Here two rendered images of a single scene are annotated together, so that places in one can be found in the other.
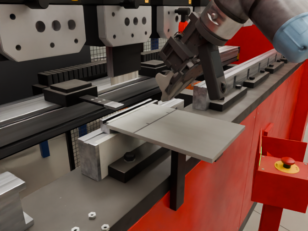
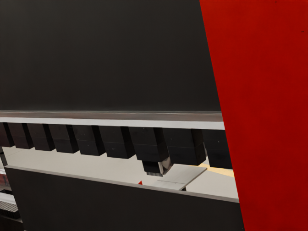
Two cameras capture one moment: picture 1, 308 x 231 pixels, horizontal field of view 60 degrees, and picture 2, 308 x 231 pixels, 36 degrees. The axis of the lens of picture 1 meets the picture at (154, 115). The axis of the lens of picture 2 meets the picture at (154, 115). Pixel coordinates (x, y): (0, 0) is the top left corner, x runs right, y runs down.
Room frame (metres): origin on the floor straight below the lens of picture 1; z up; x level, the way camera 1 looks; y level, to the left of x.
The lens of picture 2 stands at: (0.32, 2.05, 1.92)
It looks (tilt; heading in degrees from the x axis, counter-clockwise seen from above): 15 degrees down; 278
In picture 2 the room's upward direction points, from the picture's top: 13 degrees counter-clockwise
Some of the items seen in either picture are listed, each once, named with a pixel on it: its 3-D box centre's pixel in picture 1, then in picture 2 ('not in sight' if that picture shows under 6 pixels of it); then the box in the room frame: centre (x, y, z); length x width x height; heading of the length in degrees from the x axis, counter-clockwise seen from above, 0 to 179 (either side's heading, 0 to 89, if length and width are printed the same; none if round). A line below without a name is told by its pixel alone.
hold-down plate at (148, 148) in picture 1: (153, 149); not in sight; (0.64, 0.00, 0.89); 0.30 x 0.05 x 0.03; 144
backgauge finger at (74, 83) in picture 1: (87, 95); not in sight; (0.75, 0.20, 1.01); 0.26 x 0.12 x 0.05; 54
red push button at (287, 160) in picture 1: (287, 163); not in sight; (0.73, -0.42, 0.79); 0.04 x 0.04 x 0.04
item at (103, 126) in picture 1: (131, 114); not in sight; (0.66, 0.06, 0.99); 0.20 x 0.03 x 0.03; 144
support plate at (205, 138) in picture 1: (175, 126); (177, 178); (0.56, -0.05, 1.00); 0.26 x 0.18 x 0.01; 54
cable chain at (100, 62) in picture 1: (84, 70); not in sight; (1.05, 0.27, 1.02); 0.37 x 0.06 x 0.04; 144
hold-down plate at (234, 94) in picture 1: (229, 97); not in sight; (1.10, -0.33, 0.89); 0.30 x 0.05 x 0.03; 144
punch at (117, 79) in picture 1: (124, 62); (152, 166); (0.65, 0.07, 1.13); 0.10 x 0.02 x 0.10; 144
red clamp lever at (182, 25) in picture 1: (181, 27); not in sight; (0.73, -0.07, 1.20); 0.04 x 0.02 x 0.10; 54
